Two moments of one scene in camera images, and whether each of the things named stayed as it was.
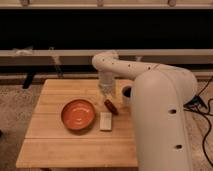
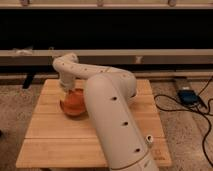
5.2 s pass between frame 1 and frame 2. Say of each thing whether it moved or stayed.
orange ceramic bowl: moved
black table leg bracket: stayed
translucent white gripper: moved
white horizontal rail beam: stayed
